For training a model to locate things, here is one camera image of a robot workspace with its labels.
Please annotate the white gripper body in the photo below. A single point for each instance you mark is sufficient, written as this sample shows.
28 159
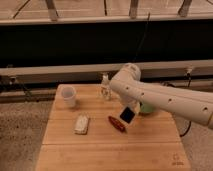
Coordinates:
134 106

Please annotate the black eraser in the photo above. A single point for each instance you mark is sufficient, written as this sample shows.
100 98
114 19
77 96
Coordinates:
127 115

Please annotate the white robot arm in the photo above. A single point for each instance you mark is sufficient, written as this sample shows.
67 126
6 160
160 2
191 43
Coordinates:
193 105

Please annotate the green ceramic bowl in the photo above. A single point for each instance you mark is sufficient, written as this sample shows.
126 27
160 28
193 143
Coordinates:
146 109

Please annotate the white ceramic cup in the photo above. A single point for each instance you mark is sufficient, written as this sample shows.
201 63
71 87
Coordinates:
68 94

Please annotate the dark red oblong object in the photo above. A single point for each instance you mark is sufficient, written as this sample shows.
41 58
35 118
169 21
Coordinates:
117 124

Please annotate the small clear glass bottle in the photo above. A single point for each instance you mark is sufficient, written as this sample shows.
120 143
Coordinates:
105 89

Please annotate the white wrapped packet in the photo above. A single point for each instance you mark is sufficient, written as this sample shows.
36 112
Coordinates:
81 126

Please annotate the grey metal rail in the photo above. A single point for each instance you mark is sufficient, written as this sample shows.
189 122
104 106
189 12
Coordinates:
94 72

